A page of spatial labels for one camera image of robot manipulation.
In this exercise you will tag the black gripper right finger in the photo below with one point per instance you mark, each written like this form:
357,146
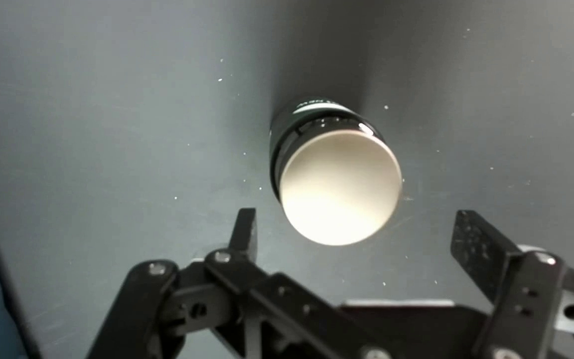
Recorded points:
530,289

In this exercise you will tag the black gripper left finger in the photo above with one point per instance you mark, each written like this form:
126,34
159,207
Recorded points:
253,313

